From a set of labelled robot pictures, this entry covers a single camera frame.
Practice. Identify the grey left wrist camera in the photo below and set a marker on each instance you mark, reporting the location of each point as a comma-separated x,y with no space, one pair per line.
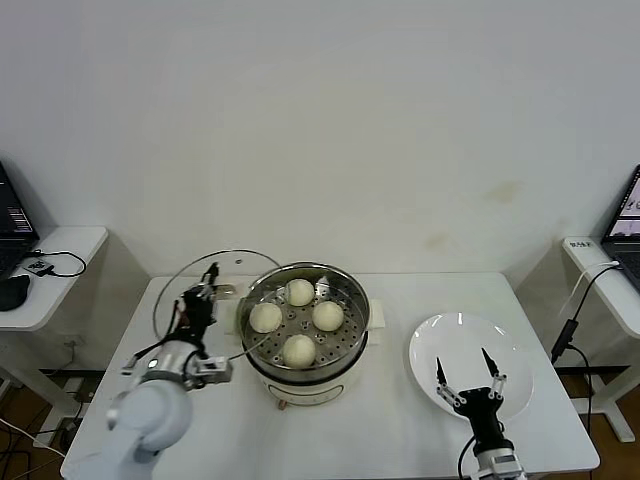
215,371

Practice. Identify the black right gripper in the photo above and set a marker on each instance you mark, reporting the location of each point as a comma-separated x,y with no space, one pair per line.
480,410

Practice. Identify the white side table rounded corner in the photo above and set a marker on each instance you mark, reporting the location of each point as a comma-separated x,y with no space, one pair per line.
70,245

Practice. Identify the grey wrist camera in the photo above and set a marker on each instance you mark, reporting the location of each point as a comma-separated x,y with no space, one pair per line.
215,371
502,457

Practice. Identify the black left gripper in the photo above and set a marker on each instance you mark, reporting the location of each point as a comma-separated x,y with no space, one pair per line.
195,315

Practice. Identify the white side table with label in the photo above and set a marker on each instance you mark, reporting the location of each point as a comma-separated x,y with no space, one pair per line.
615,300

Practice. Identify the perforated steel steamer pot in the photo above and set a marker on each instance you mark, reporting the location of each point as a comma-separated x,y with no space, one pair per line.
345,345

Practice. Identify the black laptop with light screen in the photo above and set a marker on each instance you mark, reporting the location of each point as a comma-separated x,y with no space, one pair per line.
627,240

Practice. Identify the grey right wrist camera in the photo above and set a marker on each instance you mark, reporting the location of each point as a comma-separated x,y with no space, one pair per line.
502,457

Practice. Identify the round glass lid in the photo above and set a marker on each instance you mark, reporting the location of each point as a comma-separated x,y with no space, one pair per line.
227,289

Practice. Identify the small black hub device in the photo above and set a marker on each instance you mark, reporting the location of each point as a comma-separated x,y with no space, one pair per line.
40,267

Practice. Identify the white printed label sticker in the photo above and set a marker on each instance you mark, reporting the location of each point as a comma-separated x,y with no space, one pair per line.
580,245

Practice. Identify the black laptop with dark screen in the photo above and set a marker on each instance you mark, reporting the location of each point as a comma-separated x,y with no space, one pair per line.
12,220

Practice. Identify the white power strip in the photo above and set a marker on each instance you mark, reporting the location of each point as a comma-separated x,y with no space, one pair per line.
75,386

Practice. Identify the white wall socket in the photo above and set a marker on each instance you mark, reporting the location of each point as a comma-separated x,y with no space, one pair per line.
70,342

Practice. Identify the black cat-shaped mouse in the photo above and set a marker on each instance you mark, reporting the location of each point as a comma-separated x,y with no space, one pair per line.
12,292

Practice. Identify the cream electric cooker base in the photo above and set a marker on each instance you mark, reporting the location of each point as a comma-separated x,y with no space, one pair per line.
305,392

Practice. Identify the round white plate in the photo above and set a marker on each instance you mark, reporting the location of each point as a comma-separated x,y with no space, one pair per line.
460,340

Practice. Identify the white steamed baozi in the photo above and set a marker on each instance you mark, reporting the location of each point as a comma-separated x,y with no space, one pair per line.
265,318
327,316
299,292
299,350

